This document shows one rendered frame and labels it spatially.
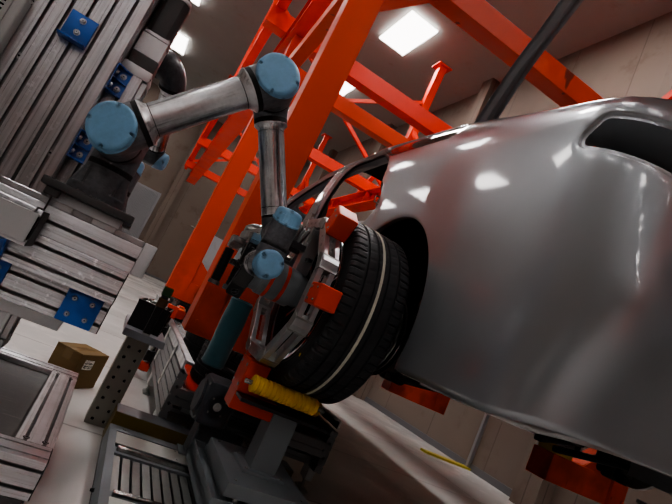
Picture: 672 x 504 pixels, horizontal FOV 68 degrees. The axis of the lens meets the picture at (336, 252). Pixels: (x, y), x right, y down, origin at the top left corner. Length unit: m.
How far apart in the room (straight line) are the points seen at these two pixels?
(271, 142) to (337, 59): 1.17
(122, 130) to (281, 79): 0.40
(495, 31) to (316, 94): 1.15
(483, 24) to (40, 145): 2.30
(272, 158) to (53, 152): 0.61
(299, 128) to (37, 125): 1.17
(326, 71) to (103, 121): 1.42
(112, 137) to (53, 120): 0.37
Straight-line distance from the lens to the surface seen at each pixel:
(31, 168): 1.62
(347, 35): 2.62
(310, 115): 2.42
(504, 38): 3.15
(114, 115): 1.30
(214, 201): 4.20
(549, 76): 3.30
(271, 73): 1.34
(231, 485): 1.72
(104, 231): 1.40
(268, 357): 1.69
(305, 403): 1.75
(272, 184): 1.42
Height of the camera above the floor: 0.75
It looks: 9 degrees up
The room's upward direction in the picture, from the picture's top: 25 degrees clockwise
